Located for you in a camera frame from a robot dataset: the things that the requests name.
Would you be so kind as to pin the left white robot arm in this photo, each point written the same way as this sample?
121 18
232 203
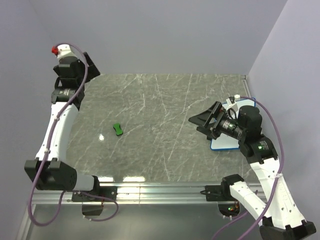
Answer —
49 170

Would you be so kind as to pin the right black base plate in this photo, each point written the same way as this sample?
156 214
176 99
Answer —
213 193

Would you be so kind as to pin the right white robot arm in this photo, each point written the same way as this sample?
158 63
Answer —
279 218

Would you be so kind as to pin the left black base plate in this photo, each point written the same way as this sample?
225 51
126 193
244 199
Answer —
96 195

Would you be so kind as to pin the right side aluminium rail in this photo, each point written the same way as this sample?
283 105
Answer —
246 86

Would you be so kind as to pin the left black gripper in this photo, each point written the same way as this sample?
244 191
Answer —
92 72

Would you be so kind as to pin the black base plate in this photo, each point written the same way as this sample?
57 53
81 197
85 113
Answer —
96 195
213 193

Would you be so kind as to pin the green whiteboard eraser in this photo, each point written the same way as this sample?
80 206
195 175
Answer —
118 129

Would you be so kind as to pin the blue framed whiteboard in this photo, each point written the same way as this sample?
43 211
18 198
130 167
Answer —
227 143

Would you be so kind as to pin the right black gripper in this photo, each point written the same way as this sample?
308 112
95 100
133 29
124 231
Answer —
203 119

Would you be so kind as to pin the aluminium mounting rail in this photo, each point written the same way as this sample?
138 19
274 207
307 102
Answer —
140 193

